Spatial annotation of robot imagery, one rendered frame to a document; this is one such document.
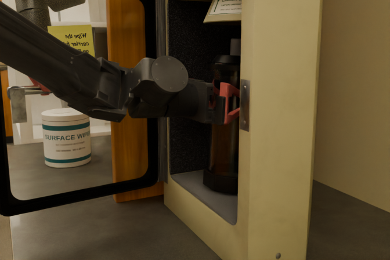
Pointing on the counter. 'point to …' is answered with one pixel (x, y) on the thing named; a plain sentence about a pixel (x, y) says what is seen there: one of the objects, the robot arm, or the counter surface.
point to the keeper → (245, 104)
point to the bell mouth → (226, 7)
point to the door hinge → (158, 57)
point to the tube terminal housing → (264, 110)
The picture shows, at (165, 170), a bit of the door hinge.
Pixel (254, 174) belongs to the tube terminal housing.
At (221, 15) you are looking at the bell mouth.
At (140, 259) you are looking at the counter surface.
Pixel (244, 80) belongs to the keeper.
